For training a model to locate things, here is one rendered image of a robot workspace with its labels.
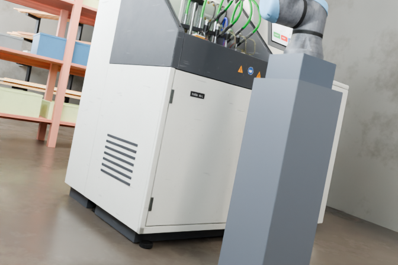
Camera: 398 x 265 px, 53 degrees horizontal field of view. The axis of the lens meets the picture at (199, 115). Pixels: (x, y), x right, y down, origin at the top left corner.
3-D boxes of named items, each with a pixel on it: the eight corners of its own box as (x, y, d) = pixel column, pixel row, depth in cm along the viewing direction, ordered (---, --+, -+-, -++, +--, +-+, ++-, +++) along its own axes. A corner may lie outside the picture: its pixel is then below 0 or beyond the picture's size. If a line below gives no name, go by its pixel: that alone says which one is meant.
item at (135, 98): (134, 250, 167) (170, 67, 167) (80, 208, 212) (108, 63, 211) (247, 240, 212) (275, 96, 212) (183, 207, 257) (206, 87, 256)
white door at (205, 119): (145, 226, 168) (176, 69, 168) (143, 225, 170) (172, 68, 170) (248, 222, 210) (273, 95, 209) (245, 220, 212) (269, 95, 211)
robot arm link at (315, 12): (330, 35, 148) (337, 0, 148) (300, 26, 143) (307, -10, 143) (310, 39, 159) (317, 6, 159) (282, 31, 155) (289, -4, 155)
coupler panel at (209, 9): (201, 41, 239) (210, -10, 239) (197, 41, 242) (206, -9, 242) (216, 47, 247) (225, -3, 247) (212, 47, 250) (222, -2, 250)
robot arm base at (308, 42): (331, 63, 149) (336, 37, 149) (303, 54, 141) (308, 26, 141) (301, 63, 162) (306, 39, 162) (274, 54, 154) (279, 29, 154)
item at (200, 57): (178, 68, 169) (185, 32, 169) (172, 68, 173) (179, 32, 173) (270, 94, 209) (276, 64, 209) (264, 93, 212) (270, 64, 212)
